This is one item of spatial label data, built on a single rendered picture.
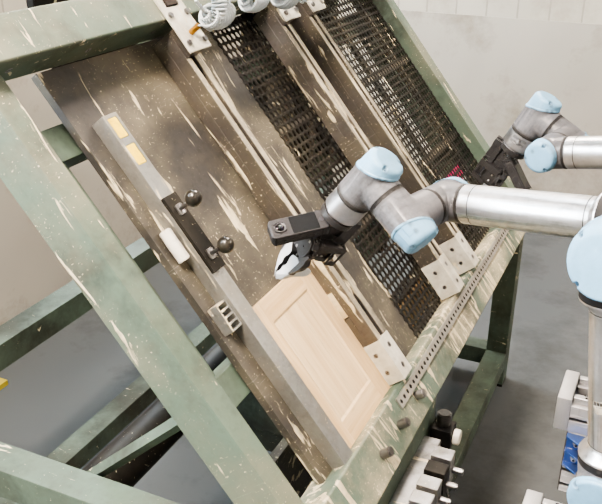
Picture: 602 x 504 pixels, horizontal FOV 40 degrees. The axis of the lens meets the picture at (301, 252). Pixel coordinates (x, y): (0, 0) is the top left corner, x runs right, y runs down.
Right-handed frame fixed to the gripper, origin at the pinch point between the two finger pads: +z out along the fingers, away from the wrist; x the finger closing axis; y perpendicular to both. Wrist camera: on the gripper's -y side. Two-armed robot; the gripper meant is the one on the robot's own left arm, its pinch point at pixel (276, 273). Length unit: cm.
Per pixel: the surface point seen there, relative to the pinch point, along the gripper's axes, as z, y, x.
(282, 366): 24.2, 15.2, -6.1
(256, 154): 12, 16, 49
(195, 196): 2.4, -13.2, 19.7
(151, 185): 11.8, -17.1, 30.1
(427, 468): 35, 61, -26
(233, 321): 21.4, 2.7, 2.8
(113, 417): 166, 45, 59
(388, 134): 18, 83, 85
